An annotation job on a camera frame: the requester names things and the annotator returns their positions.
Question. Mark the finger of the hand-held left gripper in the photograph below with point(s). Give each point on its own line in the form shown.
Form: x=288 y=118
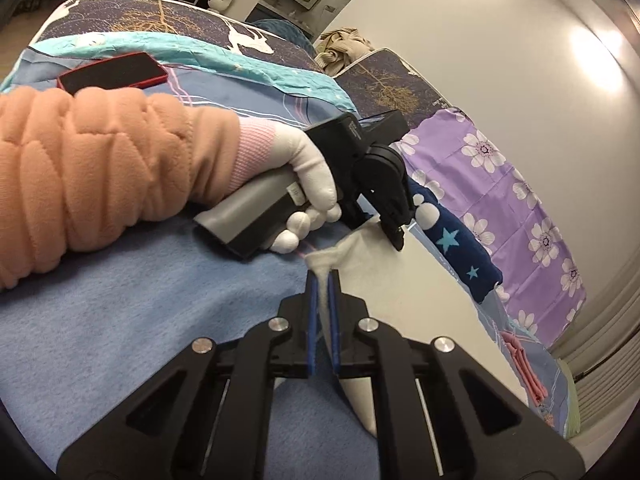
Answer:
x=391 y=215
x=407 y=200

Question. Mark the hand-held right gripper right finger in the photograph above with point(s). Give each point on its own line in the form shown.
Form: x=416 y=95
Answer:
x=336 y=320

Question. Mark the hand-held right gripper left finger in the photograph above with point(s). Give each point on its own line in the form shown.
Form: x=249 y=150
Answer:
x=312 y=320

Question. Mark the dark tree-print pillow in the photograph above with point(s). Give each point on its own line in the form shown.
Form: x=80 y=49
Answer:
x=385 y=85

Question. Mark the red-rimmed black phone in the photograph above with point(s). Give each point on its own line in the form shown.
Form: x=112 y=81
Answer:
x=112 y=74

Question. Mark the crumpled beige cloth pile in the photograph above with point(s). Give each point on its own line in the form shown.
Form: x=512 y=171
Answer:
x=345 y=47

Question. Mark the folded pink cloth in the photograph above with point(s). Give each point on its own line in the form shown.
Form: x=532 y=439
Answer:
x=525 y=365

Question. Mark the purple floral quilt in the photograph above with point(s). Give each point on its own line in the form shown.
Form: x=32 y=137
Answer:
x=500 y=195

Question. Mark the person's left hand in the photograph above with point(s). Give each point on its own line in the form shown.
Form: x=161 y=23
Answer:
x=312 y=165

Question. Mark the dark printed mattress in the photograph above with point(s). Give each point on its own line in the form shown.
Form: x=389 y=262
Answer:
x=150 y=20

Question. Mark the blue plaid bed sheet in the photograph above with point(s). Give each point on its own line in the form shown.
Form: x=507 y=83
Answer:
x=240 y=95

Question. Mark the beige t-shirt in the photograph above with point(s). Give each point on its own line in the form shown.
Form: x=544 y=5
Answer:
x=425 y=310

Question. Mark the navy star-print garment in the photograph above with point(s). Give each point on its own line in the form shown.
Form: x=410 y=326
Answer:
x=460 y=255

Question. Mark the light blue fleece cloth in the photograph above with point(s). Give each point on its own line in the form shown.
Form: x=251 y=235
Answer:
x=125 y=350

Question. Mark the dark teal cushion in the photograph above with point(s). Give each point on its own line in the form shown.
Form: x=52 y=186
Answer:
x=282 y=35

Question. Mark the person's left forearm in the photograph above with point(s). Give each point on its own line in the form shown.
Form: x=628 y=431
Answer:
x=100 y=175

